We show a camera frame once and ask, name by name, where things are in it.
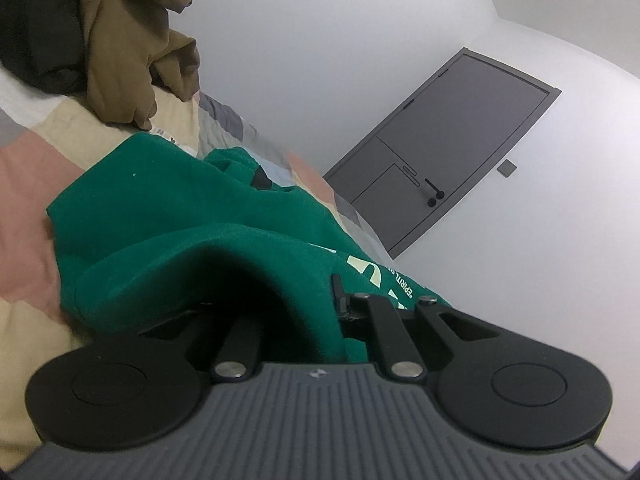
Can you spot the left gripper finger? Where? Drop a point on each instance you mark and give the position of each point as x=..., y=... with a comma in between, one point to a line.
x=375, y=320

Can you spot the green hooded sweatshirt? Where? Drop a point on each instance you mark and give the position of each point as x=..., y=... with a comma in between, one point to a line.
x=149, y=230

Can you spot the grey door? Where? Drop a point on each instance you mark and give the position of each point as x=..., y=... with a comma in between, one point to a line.
x=431, y=150

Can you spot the patchwork bed quilt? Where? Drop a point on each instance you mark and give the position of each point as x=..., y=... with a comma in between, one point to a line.
x=47, y=143

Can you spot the brown garment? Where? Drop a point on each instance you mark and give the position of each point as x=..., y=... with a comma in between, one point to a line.
x=131, y=49

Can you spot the black garment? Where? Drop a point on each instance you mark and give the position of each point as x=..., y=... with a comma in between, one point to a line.
x=42, y=44

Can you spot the grey light switch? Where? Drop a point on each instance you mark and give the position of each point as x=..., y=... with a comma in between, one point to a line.
x=507, y=168

